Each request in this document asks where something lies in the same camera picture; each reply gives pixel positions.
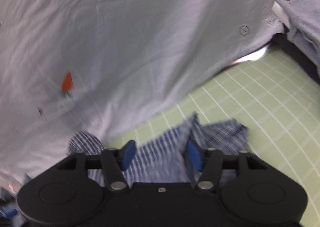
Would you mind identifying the grey folded garment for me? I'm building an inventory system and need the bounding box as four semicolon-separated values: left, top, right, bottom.
275;0;319;67

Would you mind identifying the green grid cutting mat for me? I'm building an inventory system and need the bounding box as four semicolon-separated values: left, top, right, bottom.
105;46;319;226

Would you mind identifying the blue plaid shirt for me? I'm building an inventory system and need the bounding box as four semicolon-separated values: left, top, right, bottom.
67;113;250;189

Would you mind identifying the grey carrot print sheet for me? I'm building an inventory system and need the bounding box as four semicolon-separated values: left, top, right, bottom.
1;0;283;181

